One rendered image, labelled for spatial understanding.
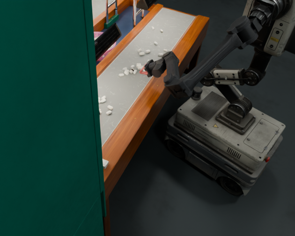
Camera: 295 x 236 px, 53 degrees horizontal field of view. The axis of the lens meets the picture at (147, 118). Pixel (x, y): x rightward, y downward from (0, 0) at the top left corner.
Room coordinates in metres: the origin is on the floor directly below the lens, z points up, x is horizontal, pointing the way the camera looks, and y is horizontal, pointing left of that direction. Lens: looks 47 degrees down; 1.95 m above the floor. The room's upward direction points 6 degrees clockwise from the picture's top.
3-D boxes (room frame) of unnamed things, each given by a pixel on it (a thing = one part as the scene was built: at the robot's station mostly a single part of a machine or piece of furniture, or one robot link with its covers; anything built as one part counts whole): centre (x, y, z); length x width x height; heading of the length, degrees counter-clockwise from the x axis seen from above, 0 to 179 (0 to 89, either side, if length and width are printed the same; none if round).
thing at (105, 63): (1.64, 0.30, 0.71); 1.81 x 0.06 x 0.11; 160
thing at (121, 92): (1.58, 0.13, 0.73); 1.81 x 0.30 x 0.02; 160
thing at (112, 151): (1.51, -0.07, 0.67); 1.81 x 0.12 x 0.19; 160
